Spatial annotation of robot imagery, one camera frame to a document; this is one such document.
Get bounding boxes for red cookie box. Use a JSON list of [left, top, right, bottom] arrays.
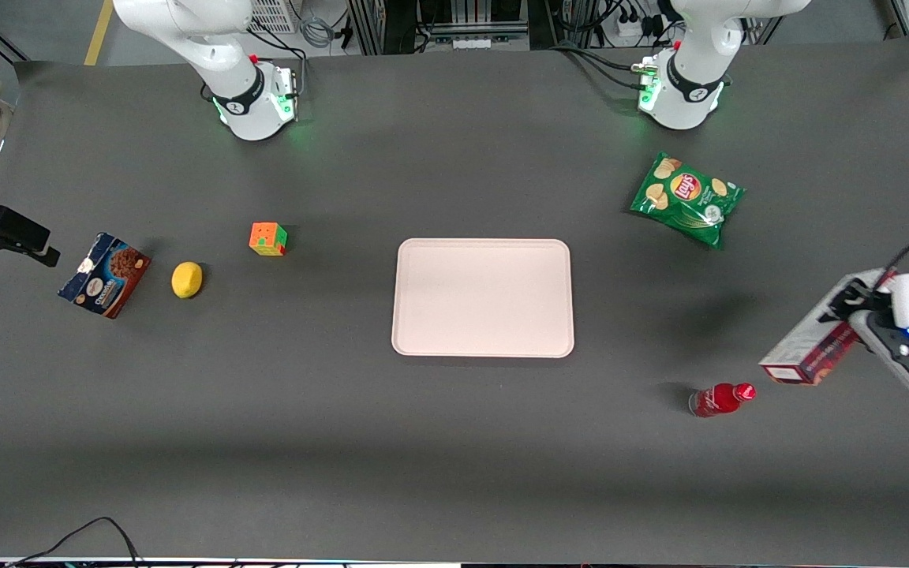
[[759, 268, 899, 387]]

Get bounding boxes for blue chocolate cookie box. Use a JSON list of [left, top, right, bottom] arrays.
[[57, 231, 152, 320]]

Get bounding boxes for white perforated box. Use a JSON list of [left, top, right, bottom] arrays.
[[248, 0, 299, 36]]

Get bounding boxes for pale pink plastic tray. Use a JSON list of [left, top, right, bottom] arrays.
[[391, 238, 575, 360]]

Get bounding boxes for red soda bottle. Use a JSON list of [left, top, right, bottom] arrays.
[[688, 383, 758, 419]]

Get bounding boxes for yellow lemon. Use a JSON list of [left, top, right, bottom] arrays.
[[170, 261, 204, 301]]

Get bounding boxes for green Lays chips bag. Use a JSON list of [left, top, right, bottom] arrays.
[[630, 151, 746, 251]]

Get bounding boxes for yellow floor tape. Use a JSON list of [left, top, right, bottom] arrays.
[[83, 0, 115, 67]]

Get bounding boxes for multicolour puzzle cube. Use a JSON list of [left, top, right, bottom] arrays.
[[249, 222, 289, 258]]

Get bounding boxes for white power strip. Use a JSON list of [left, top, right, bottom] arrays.
[[615, 14, 662, 42]]

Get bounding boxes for black metal equipment rack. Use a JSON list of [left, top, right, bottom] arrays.
[[348, 0, 582, 56]]

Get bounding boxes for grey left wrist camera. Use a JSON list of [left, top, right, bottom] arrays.
[[849, 310, 909, 394]]

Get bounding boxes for thin black table-edge cable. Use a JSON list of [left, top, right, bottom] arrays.
[[5, 516, 144, 568]]

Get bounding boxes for black right arm base cables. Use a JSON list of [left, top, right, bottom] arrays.
[[200, 22, 310, 105]]

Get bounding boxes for black arm base cables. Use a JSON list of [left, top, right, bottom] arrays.
[[551, 41, 654, 92], [200, 22, 310, 105]]

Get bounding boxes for black left arm base cables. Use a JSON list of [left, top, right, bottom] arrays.
[[551, 41, 654, 92]]

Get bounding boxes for grey coiled cable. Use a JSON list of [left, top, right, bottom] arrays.
[[299, 14, 339, 50]]

